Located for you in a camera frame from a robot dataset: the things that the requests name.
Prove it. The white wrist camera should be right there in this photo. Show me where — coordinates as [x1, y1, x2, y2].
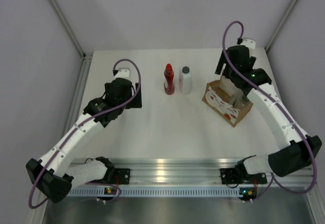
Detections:
[113, 68, 131, 79]
[237, 38, 256, 50]

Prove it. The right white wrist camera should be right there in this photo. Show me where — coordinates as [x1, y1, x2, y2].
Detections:
[237, 38, 256, 50]

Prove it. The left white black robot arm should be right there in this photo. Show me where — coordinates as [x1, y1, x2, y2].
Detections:
[26, 78, 142, 203]

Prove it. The red curvy bottle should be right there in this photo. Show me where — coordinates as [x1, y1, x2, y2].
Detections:
[164, 63, 175, 95]

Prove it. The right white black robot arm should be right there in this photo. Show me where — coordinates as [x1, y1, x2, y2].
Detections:
[215, 45, 322, 182]

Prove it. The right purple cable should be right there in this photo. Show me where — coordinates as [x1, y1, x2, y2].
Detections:
[222, 20, 318, 194]

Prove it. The aluminium mounting rail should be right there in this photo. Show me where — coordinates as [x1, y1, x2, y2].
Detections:
[68, 157, 317, 187]

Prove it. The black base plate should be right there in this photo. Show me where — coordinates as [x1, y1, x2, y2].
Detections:
[219, 168, 268, 185]
[111, 168, 131, 185]

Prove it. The jute watermelon canvas bag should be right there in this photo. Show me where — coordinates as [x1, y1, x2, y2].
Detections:
[202, 76, 253, 127]

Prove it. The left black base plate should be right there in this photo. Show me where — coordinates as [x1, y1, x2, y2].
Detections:
[111, 168, 131, 185]

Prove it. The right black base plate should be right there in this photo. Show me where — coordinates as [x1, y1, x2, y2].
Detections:
[219, 168, 268, 185]

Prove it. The right aluminium frame post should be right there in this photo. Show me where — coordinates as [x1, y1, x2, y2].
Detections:
[265, 0, 300, 53]

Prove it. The aluminium frame post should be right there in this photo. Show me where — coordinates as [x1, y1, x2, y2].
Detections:
[38, 0, 93, 62]
[265, 0, 300, 53]

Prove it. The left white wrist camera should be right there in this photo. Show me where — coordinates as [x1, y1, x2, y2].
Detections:
[113, 68, 131, 79]

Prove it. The white bottle grey cap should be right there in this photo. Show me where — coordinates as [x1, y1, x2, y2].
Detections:
[179, 66, 192, 94]

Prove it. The left aluminium frame post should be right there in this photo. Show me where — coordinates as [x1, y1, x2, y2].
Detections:
[38, 0, 93, 62]

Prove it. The slotted cable duct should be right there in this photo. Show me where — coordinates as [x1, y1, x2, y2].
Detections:
[68, 186, 247, 198]

